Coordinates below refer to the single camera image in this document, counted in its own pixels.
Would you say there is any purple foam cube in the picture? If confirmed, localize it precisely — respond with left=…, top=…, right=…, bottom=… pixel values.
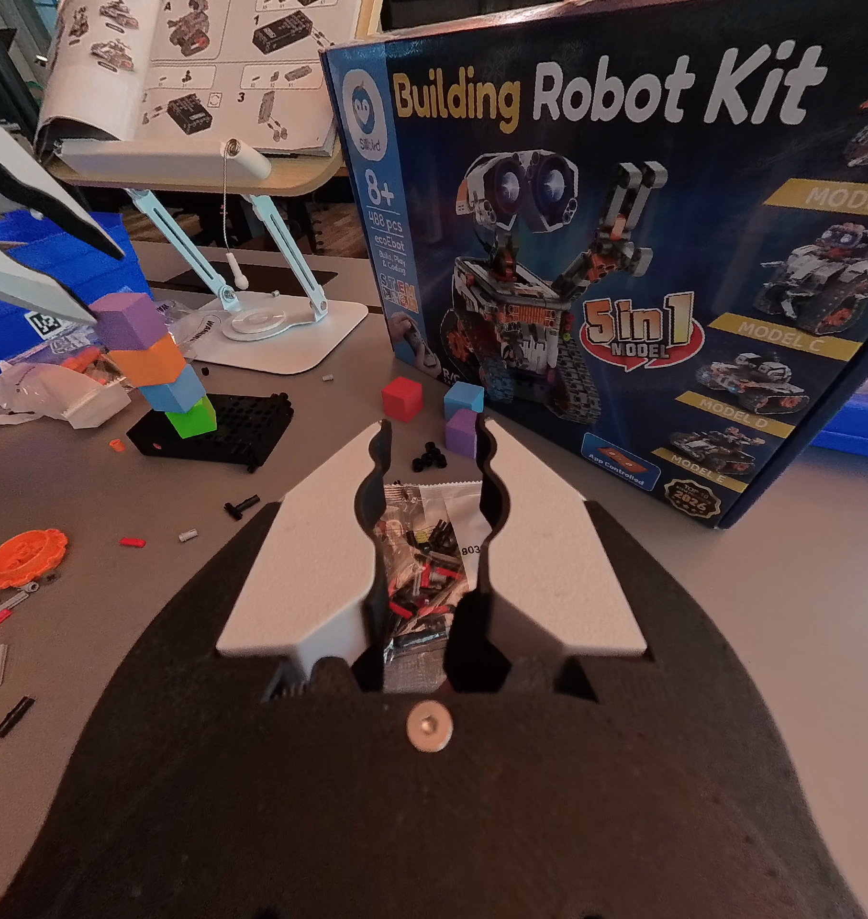
left=445, top=408, right=481, bottom=460
left=90, top=292, right=167, bottom=350

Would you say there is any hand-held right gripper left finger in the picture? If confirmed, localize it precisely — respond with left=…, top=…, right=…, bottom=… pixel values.
left=216, top=420, right=392, bottom=684

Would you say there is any clear empty plastic bag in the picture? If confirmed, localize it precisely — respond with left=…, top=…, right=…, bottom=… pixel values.
left=173, top=306, right=231, bottom=348

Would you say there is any light blue foam cube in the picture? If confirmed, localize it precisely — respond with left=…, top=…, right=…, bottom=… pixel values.
left=150, top=367, right=208, bottom=417

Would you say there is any orange plastic gear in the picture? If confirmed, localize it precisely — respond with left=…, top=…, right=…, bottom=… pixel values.
left=0, top=527, right=69, bottom=590

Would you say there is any grey desk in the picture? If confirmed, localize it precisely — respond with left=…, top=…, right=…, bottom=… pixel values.
left=0, top=237, right=868, bottom=919

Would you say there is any blue plastic bin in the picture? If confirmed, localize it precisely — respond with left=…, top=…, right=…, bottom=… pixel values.
left=0, top=212, right=151, bottom=389
left=808, top=359, right=868, bottom=460

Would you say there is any blue robot kit box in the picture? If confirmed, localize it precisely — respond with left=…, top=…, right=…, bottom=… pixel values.
left=324, top=0, right=868, bottom=528

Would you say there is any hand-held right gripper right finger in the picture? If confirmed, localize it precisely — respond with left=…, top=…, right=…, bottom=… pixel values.
left=456, top=417, right=650, bottom=684

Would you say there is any green foam cube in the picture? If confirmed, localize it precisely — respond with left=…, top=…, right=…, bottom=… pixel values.
left=166, top=400, right=217, bottom=439

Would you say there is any clear bag with orange gear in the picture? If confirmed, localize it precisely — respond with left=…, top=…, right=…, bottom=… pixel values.
left=0, top=345, right=131, bottom=432

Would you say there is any white book stand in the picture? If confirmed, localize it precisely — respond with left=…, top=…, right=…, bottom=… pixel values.
left=40, top=130, right=370, bottom=377

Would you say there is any small clear parts bag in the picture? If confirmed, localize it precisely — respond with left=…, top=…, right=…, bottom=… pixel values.
left=381, top=482, right=490, bottom=693

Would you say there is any instruction booklet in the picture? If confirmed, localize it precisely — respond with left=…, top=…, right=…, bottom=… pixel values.
left=35, top=0, right=363, bottom=156

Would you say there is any orange foam cube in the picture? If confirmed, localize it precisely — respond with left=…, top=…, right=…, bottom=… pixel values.
left=109, top=335, right=188, bottom=389

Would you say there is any red foam cube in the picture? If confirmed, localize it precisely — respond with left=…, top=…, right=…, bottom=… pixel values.
left=381, top=377, right=423, bottom=422

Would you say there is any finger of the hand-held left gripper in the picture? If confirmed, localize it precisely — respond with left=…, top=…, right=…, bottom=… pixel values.
left=0, top=108, right=126, bottom=262
left=0, top=230, right=98, bottom=328

